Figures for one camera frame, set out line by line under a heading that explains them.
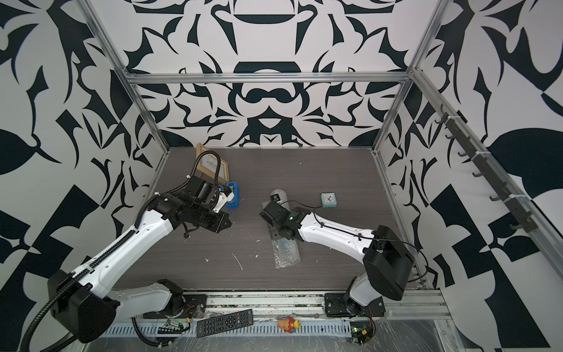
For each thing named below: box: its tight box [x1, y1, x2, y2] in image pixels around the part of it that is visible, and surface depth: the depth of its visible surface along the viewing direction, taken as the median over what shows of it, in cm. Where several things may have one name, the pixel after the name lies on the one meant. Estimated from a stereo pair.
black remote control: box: [195, 308, 254, 339], surface depth 71 cm
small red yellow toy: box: [277, 316, 302, 334], surface depth 70 cm
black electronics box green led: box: [350, 318, 377, 345], surface depth 73 cm
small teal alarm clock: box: [320, 192, 338, 209], surface depth 101 cm
